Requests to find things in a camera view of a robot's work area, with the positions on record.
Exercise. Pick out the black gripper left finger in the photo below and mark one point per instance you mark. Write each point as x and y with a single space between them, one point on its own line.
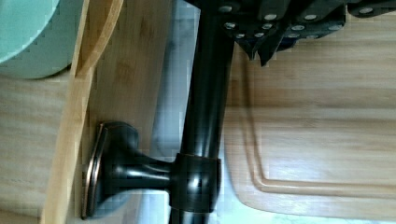
257 26

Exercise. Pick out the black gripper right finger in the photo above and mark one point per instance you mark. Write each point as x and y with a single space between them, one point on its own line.
287 21

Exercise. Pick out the light wooden drawer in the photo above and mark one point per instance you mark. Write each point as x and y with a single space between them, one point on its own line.
48 126

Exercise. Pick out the dark bronze drawer handle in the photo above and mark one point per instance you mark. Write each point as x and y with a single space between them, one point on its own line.
192 180

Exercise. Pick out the wooden cutting board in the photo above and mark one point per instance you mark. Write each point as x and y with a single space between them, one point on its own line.
312 133

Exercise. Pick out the green ceramic bowl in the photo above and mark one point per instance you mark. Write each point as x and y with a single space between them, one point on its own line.
37 37

